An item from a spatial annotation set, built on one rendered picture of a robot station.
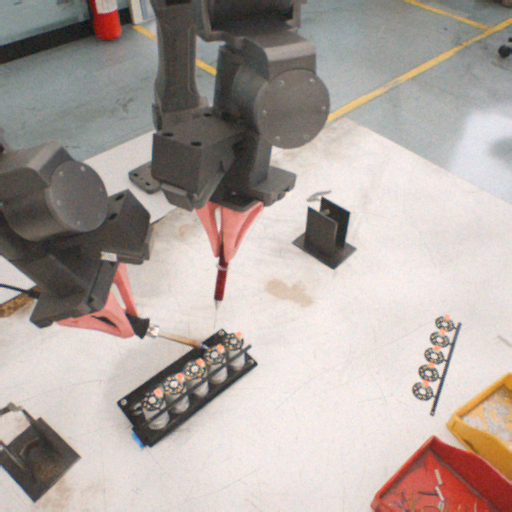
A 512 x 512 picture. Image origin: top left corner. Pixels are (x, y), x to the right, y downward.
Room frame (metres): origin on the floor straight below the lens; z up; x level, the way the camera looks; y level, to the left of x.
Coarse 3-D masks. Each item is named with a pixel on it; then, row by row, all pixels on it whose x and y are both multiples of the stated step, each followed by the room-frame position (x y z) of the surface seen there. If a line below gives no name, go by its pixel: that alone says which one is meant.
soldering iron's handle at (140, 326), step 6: (30, 294) 0.34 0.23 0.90; (36, 294) 0.34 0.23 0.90; (126, 312) 0.34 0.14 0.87; (96, 318) 0.33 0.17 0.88; (102, 318) 0.33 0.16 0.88; (132, 318) 0.34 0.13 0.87; (138, 318) 0.34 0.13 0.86; (114, 324) 0.33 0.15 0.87; (132, 324) 0.33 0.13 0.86; (138, 324) 0.33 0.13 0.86; (144, 324) 0.33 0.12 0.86; (138, 330) 0.33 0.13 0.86; (144, 330) 0.33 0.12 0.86; (138, 336) 0.33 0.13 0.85; (144, 336) 0.32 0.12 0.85
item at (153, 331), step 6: (150, 324) 0.34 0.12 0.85; (150, 330) 0.33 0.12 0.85; (156, 330) 0.33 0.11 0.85; (162, 330) 0.34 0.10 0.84; (150, 336) 0.33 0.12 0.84; (156, 336) 0.33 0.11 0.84; (162, 336) 0.33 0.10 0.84; (168, 336) 0.33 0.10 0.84; (174, 336) 0.33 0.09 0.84; (180, 336) 0.33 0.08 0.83; (180, 342) 0.33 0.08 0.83; (186, 342) 0.33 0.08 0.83; (192, 342) 0.33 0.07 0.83; (198, 342) 0.33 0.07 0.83; (198, 348) 0.33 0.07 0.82
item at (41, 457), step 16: (0, 416) 0.25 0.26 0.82; (32, 432) 0.26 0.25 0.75; (48, 432) 0.26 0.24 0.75; (16, 448) 0.24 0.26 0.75; (32, 448) 0.23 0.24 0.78; (48, 448) 0.24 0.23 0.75; (64, 448) 0.24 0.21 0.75; (0, 464) 0.22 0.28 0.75; (16, 464) 0.22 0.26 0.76; (32, 464) 0.22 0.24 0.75; (48, 464) 0.22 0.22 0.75; (64, 464) 0.22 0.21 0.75; (16, 480) 0.21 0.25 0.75; (32, 480) 0.20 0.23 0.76; (48, 480) 0.21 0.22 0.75; (32, 496) 0.19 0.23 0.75
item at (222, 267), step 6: (222, 240) 0.37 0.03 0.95; (222, 246) 0.37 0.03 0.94; (222, 252) 0.37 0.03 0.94; (222, 258) 0.36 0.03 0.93; (216, 264) 0.36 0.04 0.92; (222, 264) 0.36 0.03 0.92; (228, 264) 0.36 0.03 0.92; (222, 270) 0.36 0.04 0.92; (216, 276) 0.36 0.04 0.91; (222, 276) 0.36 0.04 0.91; (216, 282) 0.36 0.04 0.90; (222, 282) 0.36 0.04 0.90; (216, 288) 0.35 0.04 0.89; (222, 288) 0.35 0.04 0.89; (216, 294) 0.35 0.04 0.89; (222, 294) 0.35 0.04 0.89; (216, 300) 0.35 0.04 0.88
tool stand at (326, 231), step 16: (320, 192) 0.58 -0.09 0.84; (320, 208) 0.59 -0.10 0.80; (336, 208) 0.57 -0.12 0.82; (320, 224) 0.55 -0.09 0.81; (336, 224) 0.53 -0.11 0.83; (304, 240) 0.57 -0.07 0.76; (320, 240) 0.54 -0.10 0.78; (336, 240) 0.56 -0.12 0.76; (320, 256) 0.53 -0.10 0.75; (336, 256) 0.53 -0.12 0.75
